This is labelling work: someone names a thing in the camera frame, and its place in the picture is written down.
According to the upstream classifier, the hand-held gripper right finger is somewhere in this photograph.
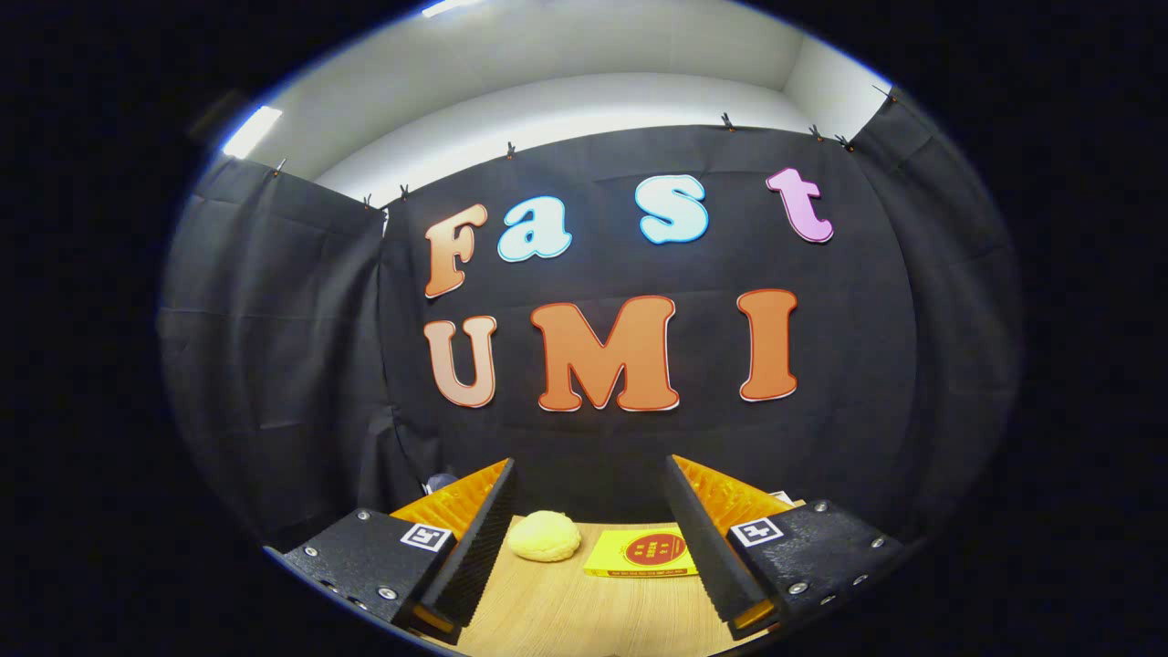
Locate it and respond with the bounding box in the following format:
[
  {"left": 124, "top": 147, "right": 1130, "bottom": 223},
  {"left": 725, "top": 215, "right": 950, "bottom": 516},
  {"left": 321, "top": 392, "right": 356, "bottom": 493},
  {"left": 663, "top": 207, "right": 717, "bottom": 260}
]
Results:
[{"left": 663, "top": 454, "right": 906, "bottom": 640}]

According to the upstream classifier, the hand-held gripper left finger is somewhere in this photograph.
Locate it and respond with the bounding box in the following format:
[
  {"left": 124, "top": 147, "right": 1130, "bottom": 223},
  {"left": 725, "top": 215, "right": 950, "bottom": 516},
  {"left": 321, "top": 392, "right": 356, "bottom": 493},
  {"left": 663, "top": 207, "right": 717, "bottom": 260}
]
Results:
[{"left": 265, "top": 458, "right": 517, "bottom": 644}]

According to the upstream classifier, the yellow book red emblem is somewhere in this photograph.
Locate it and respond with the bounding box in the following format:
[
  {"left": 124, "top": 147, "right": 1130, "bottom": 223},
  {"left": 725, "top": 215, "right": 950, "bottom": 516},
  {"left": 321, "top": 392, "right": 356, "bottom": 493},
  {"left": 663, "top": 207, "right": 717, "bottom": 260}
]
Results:
[{"left": 584, "top": 527, "right": 699, "bottom": 579}]

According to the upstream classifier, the yellow bread-shaped plush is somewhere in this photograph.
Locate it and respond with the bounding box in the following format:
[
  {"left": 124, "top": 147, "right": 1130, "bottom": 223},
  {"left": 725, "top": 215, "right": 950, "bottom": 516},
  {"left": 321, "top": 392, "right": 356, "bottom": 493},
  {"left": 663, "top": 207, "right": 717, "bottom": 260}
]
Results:
[{"left": 507, "top": 510, "right": 582, "bottom": 563}]

